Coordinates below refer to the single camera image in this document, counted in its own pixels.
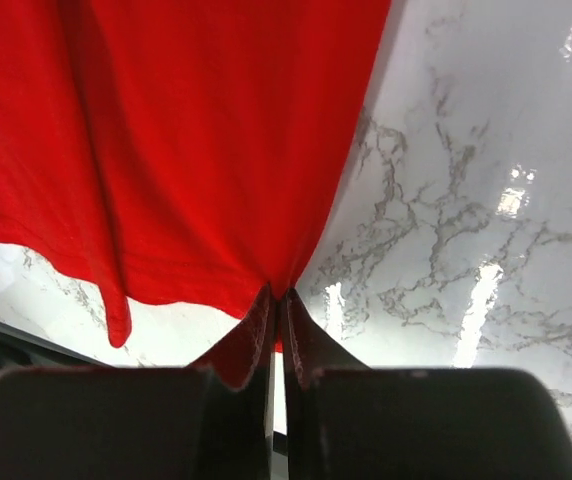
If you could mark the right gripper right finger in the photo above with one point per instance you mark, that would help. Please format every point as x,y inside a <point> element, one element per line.
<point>307,348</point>

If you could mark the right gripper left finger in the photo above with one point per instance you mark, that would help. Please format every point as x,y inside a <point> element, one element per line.
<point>236,426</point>

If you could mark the red t shirt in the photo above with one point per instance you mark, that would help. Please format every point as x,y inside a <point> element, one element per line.
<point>178,151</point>

